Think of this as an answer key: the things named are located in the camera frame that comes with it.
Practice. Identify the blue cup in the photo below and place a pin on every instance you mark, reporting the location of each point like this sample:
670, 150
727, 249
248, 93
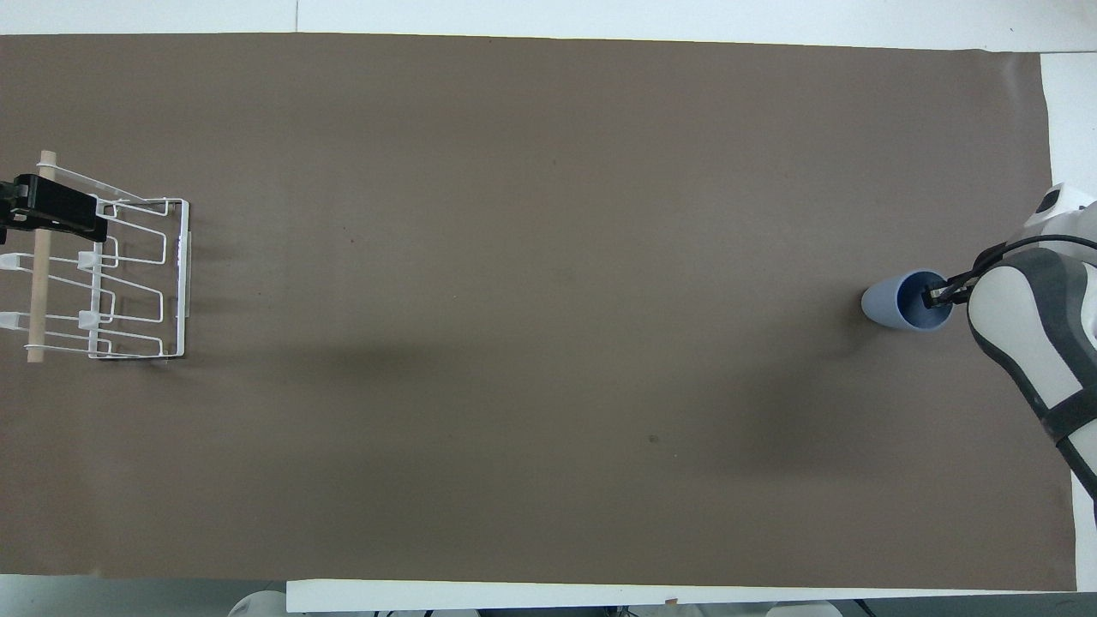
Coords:
883, 306

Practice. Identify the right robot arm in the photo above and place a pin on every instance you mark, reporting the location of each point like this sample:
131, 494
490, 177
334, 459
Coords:
1020, 330

